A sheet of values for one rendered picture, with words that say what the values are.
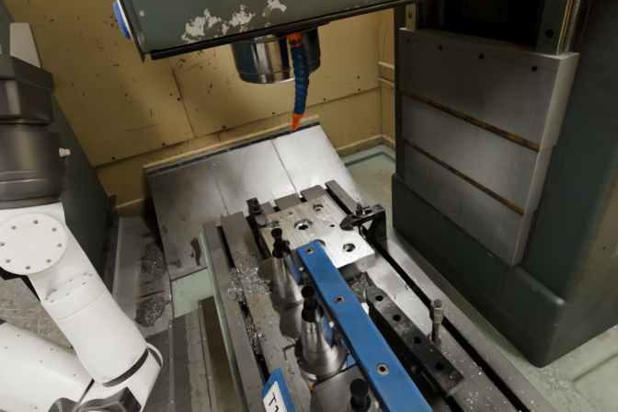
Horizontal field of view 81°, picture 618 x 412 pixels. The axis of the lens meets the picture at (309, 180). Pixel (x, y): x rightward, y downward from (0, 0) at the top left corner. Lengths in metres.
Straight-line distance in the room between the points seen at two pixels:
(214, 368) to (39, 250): 0.68
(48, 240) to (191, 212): 1.21
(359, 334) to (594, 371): 0.93
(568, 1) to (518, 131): 0.24
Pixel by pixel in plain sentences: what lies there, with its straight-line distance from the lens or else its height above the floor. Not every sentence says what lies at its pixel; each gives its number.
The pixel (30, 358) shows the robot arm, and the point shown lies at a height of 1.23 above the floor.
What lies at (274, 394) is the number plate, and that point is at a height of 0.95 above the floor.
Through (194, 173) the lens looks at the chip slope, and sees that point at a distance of 1.79.
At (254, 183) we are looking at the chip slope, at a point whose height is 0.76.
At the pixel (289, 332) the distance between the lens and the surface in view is 0.51.
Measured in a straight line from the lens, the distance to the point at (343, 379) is 0.46.
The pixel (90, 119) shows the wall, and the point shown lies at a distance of 1.77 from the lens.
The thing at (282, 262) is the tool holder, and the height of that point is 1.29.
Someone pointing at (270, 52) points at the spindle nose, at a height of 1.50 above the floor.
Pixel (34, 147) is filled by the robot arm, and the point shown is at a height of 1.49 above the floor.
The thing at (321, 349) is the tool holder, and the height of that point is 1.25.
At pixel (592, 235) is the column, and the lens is 0.92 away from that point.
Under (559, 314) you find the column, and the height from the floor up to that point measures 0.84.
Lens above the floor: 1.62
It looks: 32 degrees down
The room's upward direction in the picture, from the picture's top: 9 degrees counter-clockwise
